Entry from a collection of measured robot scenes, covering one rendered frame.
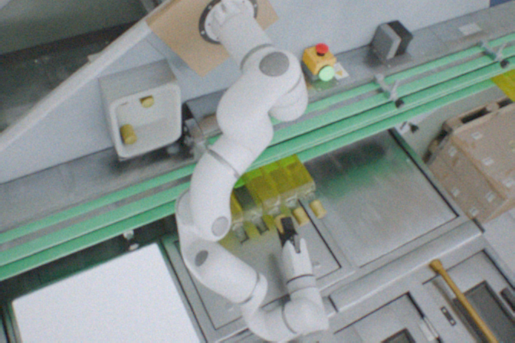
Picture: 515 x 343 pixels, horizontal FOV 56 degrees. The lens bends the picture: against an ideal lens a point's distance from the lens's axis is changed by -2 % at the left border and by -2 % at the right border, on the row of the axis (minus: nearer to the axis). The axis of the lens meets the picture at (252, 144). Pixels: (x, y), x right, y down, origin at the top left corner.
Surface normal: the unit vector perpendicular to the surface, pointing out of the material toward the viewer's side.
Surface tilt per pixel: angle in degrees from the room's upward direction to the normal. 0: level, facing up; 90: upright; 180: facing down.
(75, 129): 0
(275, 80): 77
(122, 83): 90
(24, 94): 90
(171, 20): 0
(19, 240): 90
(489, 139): 84
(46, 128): 0
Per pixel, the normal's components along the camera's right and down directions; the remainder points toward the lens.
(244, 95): -0.21, -0.40
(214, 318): 0.11, -0.58
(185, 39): 0.47, 0.74
